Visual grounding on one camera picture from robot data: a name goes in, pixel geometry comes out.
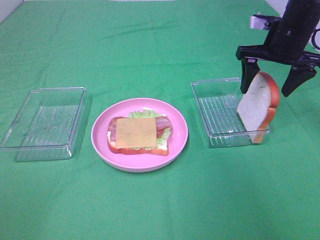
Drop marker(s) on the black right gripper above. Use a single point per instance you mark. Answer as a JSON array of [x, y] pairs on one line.
[[285, 44]]

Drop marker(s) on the toast bread slice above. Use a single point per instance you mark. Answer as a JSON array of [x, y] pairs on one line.
[[258, 105], [128, 151]]

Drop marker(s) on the bacon strip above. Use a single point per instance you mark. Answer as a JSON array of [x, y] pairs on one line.
[[136, 133], [162, 123]]

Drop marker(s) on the green lettuce leaf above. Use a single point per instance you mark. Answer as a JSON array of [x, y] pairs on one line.
[[162, 143]]

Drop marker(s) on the yellow cheese slice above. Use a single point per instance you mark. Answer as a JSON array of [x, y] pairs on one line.
[[136, 133]]

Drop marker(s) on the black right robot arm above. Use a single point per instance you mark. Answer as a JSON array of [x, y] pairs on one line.
[[301, 9]]

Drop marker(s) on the right clear plastic tray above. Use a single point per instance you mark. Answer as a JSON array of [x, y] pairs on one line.
[[217, 101]]

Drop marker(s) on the clear plastic tray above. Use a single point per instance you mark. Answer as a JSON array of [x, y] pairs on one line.
[[47, 125], [217, 101]]

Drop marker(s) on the pink round plate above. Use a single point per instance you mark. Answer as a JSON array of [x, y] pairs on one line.
[[139, 163]]

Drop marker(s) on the green tablecloth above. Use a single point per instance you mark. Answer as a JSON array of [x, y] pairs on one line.
[[153, 49]]

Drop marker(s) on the left clear plastic tray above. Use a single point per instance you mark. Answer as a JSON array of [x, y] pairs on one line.
[[47, 125]]

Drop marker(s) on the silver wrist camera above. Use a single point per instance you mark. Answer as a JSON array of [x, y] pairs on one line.
[[260, 22]]

